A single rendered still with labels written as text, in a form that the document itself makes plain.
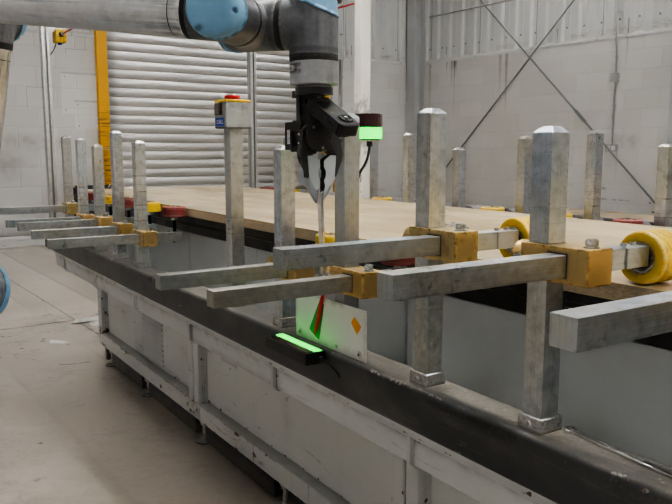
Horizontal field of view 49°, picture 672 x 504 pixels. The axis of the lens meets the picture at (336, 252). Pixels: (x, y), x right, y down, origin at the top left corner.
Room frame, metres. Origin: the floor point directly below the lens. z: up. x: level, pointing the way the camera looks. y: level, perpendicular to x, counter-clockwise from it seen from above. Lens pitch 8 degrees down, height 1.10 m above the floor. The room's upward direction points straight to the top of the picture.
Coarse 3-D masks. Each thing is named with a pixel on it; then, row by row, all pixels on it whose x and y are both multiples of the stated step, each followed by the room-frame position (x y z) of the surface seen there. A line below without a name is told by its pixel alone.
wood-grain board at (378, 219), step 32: (128, 192) 3.44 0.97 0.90; (160, 192) 3.44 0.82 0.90; (192, 192) 3.44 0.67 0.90; (224, 192) 3.44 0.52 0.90; (256, 192) 3.44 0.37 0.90; (256, 224) 2.08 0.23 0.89; (384, 224) 1.95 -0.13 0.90; (480, 224) 1.95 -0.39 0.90; (576, 224) 1.95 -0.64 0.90; (608, 224) 1.95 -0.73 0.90; (640, 224) 1.95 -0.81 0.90; (480, 256) 1.36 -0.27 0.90; (576, 288) 1.15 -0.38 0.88; (608, 288) 1.10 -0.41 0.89; (640, 288) 1.05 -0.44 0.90
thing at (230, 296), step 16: (224, 288) 1.25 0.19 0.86; (240, 288) 1.25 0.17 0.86; (256, 288) 1.27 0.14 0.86; (272, 288) 1.28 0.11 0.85; (288, 288) 1.30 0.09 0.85; (304, 288) 1.32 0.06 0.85; (320, 288) 1.34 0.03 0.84; (336, 288) 1.36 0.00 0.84; (208, 304) 1.24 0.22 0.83; (224, 304) 1.23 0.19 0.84; (240, 304) 1.25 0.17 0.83
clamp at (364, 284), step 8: (336, 272) 1.42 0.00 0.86; (344, 272) 1.40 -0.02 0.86; (352, 272) 1.37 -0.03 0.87; (360, 272) 1.36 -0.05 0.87; (368, 272) 1.36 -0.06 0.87; (376, 272) 1.36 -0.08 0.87; (352, 280) 1.37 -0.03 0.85; (360, 280) 1.35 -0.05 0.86; (368, 280) 1.35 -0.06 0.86; (376, 280) 1.36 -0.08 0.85; (352, 288) 1.37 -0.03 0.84; (360, 288) 1.35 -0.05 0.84; (368, 288) 1.35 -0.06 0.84; (376, 288) 1.36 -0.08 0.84; (360, 296) 1.35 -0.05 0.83; (368, 296) 1.35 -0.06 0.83; (376, 296) 1.36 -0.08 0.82
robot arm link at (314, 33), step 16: (288, 0) 1.37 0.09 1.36; (304, 0) 1.34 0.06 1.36; (320, 0) 1.34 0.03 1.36; (336, 0) 1.38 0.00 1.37; (288, 16) 1.35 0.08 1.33; (304, 16) 1.34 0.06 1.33; (320, 16) 1.34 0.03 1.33; (336, 16) 1.37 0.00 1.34; (288, 32) 1.36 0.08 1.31; (304, 32) 1.34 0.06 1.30; (320, 32) 1.34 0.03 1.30; (336, 32) 1.37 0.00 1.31; (288, 48) 1.38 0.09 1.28; (304, 48) 1.35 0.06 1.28; (320, 48) 1.34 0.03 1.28; (336, 48) 1.37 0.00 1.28
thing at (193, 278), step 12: (264, 264) 1.57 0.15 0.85; (156, 276) 1.45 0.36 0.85; (168, 276) 1.44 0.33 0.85; (180, 276) 1.45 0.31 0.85; (192, 276) 1.47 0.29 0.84; (204, 276) 1.48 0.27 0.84; (216, 276) 1.49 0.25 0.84; (228, 276) 1.51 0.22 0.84; (240, 276) 1.52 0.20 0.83; (252, 276) 1.54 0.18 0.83; (264, 276) 1.56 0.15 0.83; (276, 276) 1.57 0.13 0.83; (156, 288) 1.45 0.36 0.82; (168, 288) 1.44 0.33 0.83
